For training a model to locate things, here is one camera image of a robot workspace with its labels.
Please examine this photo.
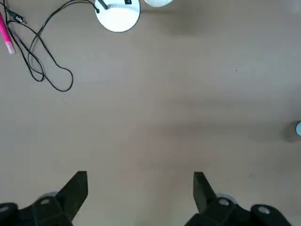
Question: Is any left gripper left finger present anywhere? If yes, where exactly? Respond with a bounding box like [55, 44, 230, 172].
[0, 171, 89, 226]

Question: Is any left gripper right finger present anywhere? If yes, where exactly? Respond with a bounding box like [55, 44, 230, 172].
[185, 171, 292, 226]

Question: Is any pink marker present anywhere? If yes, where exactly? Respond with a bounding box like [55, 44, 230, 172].
[0, 11, 16, 55]

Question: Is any white desk lamp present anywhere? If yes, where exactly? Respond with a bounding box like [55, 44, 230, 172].
[95, 0, 174, 33]

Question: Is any black lamp cable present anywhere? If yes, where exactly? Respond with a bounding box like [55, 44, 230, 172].
[3, 0, 101, 92]

